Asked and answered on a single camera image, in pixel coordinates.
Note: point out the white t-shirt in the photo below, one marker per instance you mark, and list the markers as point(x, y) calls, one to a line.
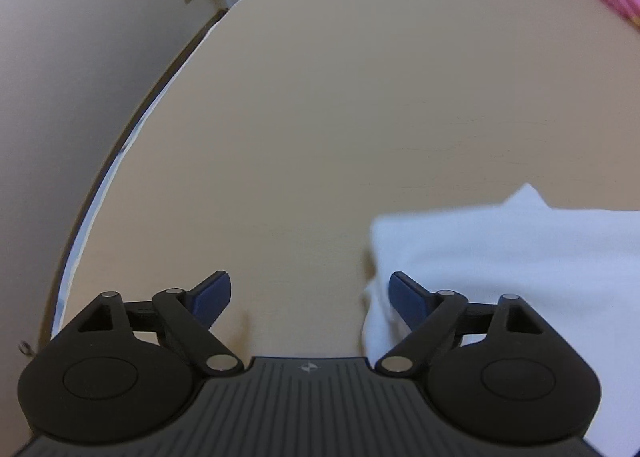
point(579, 269)

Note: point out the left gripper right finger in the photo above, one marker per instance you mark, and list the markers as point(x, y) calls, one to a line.
point(497, 371)

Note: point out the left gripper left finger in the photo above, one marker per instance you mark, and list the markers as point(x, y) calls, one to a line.
point(119, 370)

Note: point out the tan mattress pad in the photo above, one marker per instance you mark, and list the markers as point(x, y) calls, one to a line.
point(296, 122)

